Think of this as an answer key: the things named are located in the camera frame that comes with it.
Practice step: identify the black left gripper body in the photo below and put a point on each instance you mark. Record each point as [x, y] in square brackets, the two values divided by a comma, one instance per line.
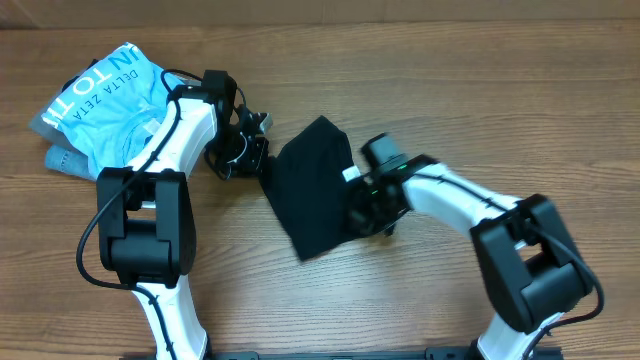
[235, 155]

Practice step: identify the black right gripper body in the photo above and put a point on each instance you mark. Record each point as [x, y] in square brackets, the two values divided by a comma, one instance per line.
[357, 206]

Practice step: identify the black t-shirt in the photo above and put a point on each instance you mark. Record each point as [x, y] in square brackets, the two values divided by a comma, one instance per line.
[306, 188]

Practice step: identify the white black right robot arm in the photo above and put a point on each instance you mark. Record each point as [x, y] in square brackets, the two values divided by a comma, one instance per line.
[532, 270]

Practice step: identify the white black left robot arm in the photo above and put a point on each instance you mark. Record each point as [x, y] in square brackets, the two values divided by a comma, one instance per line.
[147, 232]

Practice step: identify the light blue printed t-shirt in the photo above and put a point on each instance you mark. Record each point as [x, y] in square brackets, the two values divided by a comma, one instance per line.
[111, 110]

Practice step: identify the blue denim folded jeans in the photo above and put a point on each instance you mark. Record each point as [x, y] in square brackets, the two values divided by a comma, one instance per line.
[68, 162]

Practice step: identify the grey folded garment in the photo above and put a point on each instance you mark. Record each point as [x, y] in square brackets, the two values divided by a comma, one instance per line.
[46, 130]

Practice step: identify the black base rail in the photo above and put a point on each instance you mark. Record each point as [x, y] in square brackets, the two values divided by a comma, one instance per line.
[340, 355]

